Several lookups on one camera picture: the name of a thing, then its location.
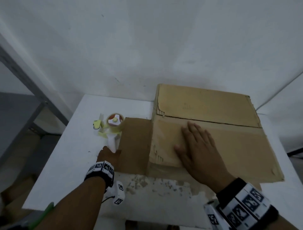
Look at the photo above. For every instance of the person's right hand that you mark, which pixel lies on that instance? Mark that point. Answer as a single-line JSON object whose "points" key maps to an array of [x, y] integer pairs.
{"points": [[203, 156]]}

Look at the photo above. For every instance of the person's left hand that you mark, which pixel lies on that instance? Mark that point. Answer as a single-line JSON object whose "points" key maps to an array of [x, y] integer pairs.
{"points": [[107, 156]]}

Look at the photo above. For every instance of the yellow white tape dispenser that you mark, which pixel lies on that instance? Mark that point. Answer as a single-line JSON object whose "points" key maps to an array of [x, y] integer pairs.
{"points": [[111, 142]]}

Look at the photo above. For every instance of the clear tape roll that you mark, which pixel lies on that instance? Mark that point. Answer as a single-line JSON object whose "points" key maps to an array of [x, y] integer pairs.
{"points": [[116, 129]]}

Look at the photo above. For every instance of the brown cardboard box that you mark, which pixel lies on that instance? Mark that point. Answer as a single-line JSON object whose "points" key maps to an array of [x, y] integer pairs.
{"points": [[236, 147]]}

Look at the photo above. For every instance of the person's right forearm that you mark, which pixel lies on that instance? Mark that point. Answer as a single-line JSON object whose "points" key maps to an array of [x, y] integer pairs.
{"points": [[286, 225]]}

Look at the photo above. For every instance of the person's left forearm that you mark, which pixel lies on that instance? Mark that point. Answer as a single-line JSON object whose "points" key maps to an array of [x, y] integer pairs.
{"points": [[75, 203]]}

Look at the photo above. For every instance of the green shirt sleeve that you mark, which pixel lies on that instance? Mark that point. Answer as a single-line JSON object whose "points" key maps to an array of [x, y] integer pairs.
{"points": [[42, 215]]}

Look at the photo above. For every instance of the small brown carton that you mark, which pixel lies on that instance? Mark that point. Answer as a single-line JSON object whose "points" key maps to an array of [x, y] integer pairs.
{"points": [[16, 196]]}

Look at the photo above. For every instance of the grey metal shelf rack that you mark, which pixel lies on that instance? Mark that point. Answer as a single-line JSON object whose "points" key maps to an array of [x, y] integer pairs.
{"points": [[19, 71]]}

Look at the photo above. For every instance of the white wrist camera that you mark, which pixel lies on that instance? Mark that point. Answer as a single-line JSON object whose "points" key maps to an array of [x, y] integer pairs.
{"points": [[211, 218], [118, 192]]}

